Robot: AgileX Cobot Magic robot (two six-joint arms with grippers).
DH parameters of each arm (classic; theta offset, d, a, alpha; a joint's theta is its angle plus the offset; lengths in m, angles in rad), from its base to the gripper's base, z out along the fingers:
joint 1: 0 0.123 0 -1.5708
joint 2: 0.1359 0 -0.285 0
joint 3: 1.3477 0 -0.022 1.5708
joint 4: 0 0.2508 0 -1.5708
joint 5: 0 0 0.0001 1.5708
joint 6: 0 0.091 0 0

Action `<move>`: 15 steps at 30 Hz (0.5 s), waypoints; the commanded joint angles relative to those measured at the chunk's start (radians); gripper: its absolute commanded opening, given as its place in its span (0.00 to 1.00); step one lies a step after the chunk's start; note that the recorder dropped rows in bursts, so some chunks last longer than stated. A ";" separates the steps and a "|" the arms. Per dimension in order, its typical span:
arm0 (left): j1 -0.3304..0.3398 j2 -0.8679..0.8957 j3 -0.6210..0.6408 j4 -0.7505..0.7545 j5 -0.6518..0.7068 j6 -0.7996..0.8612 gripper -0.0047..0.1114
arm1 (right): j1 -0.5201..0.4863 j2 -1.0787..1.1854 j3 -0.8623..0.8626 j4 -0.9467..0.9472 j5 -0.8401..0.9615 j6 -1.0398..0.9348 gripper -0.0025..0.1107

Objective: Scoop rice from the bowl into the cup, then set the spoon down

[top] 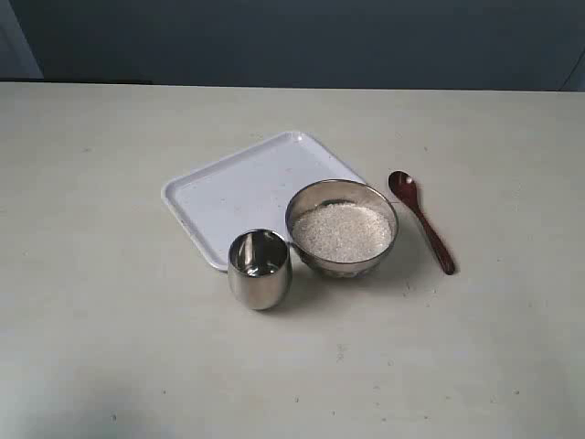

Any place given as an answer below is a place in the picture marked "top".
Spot steel bowl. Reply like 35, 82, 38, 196
285, 179, 399, 278

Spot white rice grains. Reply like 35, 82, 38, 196
292, 203, 394, 263

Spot dark red wooden spoon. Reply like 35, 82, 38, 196
388, 170, 456, 275

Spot white plastic tray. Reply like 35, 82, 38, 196
161, 131, 364, 273

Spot small steel cup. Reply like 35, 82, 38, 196
228, 229, 293, 311

